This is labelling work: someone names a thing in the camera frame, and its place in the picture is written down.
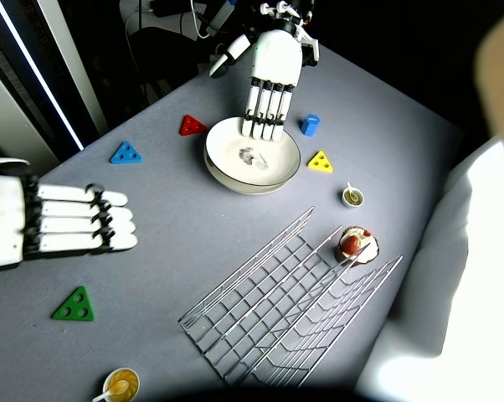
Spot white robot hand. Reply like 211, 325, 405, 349
0, 157, 139, 273
208, 28, 320, 142

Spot white plate single leaf print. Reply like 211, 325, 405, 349
204, 116, 302, 188

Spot blue hexagonal block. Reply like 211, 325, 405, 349
300, 114, 322, 137

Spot white panel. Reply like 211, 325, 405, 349
0, 56, 60, 177

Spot red triangle block three holes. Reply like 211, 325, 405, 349
179, 114, 208, 137

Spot yellow triangle block three holes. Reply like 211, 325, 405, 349
306, 150, 335, 174

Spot green triangle block three holes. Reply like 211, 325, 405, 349
51, 286, 96, 322

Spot blue triangle block three holes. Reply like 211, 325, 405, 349
109, 141, 144, 165

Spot white light strip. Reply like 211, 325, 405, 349
0, 0, 85, 152

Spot small white blue toy bowl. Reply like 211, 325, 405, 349
341, 187, 365, 209

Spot grey table cloth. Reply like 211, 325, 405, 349
0, 41, 465, 402

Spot toy cupcake with strawberries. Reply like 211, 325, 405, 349
334, 225, 380, 265

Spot small cup with yellow filling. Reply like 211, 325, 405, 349
102, 367, 141, 402

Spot blurry tan object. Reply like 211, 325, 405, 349
474, 8, 504, 143

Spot white backdrop sheet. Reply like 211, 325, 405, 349
354, 136, 504, 402

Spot white cable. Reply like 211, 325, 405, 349
190, 0, 212, 40

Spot white post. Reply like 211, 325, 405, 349
36, 0, 110, 135

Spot silver wire dish rack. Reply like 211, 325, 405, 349
177, 206, 404, 389

